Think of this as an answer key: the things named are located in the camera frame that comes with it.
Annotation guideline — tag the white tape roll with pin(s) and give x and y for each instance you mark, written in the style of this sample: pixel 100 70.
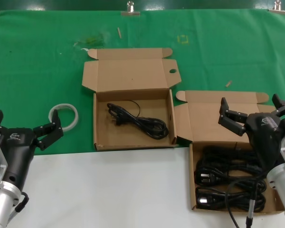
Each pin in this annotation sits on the white tape roll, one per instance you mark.
pixel 74 114

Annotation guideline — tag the metal binder clip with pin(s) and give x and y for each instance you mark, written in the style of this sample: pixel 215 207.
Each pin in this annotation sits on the metal binder clip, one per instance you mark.
pixel 130 10
pixel 278 9

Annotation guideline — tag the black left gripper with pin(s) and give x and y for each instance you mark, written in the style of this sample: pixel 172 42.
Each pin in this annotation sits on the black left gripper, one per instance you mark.
pixel 19 152

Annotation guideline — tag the short wooden stick piece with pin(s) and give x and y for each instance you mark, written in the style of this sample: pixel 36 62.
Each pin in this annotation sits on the short wooden stick piece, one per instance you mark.
pixel 229 83

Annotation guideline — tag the green cloth mat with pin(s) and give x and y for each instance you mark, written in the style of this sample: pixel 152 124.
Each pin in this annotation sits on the green cloth mat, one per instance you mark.
pixel 26 71

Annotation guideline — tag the cardboard box with clean flap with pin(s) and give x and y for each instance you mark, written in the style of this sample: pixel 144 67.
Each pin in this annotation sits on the cardboard box with clean flap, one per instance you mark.
pixel 133 71

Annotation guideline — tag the clear plastic wrapper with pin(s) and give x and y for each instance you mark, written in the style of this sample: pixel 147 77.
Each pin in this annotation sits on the clear plastic wrapper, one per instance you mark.
pixel 92 40

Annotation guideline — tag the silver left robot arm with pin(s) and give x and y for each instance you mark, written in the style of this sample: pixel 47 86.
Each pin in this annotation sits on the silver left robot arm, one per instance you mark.
pixel 2 204

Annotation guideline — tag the long thin wooden stick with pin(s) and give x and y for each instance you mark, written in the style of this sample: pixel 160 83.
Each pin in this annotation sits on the long thin wooden stick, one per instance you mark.
pixel 119 32

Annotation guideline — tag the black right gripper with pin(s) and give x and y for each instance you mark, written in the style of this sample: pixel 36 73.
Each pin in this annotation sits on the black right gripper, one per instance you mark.
pixel 266 137

